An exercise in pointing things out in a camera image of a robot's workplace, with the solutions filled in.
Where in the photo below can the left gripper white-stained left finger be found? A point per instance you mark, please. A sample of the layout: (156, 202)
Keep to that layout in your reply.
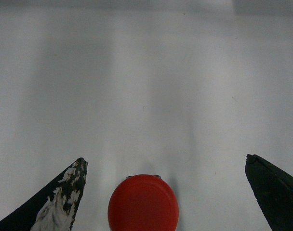
(54, 207)

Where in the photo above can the red mushroom push button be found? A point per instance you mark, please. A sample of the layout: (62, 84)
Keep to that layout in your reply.
(143, 203)

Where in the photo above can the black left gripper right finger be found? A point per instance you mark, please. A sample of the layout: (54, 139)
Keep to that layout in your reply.
(273, 190)

